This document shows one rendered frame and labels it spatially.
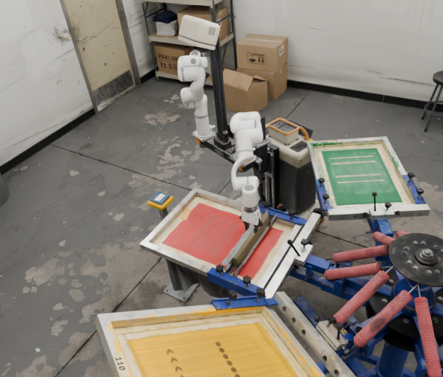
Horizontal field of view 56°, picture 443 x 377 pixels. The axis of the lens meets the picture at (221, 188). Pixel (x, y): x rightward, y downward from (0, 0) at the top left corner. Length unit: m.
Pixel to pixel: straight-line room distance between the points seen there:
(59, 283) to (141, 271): 0.71
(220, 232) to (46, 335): 1.71
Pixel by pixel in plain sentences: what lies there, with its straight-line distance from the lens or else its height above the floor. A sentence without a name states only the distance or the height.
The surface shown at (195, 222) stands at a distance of 2.60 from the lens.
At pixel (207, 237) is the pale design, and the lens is 2.50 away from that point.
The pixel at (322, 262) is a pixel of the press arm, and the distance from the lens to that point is 2.24.
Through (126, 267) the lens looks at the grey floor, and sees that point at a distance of 3.78.
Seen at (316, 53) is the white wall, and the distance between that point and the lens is 5.95.
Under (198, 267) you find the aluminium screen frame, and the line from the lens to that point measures 2.30.
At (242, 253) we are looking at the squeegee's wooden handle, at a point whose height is 1.06.
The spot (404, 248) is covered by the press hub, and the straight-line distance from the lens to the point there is 2.01.
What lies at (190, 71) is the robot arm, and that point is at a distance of 2.69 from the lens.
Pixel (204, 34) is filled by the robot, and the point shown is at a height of 1.96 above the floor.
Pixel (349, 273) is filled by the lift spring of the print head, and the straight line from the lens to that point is 2.08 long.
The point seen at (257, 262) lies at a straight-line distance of 2.34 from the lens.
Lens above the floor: 2.73
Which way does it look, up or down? 39 degrees down
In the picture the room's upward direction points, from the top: 7 degrees counter-clockwise
